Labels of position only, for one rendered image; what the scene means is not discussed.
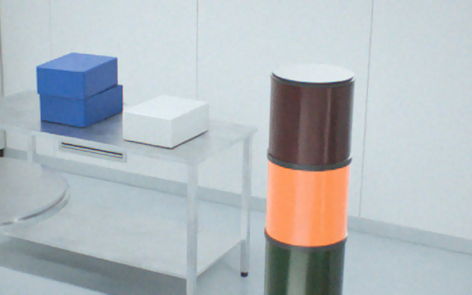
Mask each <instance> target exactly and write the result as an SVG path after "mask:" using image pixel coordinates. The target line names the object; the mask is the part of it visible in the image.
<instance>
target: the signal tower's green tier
mask: <svg viewBox="0 0 472 295"><path fill-rule="evenodd" d="M345 247H346V243H345V244H343V245H342V246H341V247H338V248H336V249H333V250H330V251H326V252H295V251H290V250H286V249H283V248H280V247H276V246H275V245H273V244H271V243H269V242H268V241H267V240H265V265H264V289H263V295H343V275H344V261H345Z"/></svg>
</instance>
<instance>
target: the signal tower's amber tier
mask: <svg viewBox="0 0 472 295"><path fill-rule="evenodd" d="M350 165H351V164H350ZM350 165H348V166H345V167H343V168H340V169H336V170H325V171H305V170H292V169H289V168H284V167H282V166H277V165H273V164H272V163H270V162H269V161H268V166H267V191H266V217H265V231H266V232H267V233H268V235H269V236H271V237H272V238H274V239H277V240H279V241H281V242H284V243H289V244H294V245H300V246H321V245H327V244H331V243H336V242H337V241H339V240H341V239H342V238H344V237H345V235H346V232H347V206H348V192H349V178H350Z"/></svg>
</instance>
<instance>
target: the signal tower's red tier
mask: <svg viewBox="0 0 472 295"><path fill-rule="evenodd" d="M354 95H355V82H354V83H351V84H347V85H343V86H338V87H331V88H308V87H299V86H293V85H289V84H282V83H280V82H277V81H275V80H273V79H271V78H270V117H269V142H268V153H269V154H270V155H271V156H272V157H274V158H276V159H278V160H281V161H285V162H288V163H293V164H298V165H331V164H336V163H339V162H342V161H345V160H347V159H348V158H349V157H350V156H351V150H352V122H353V108H354Z"/></svg>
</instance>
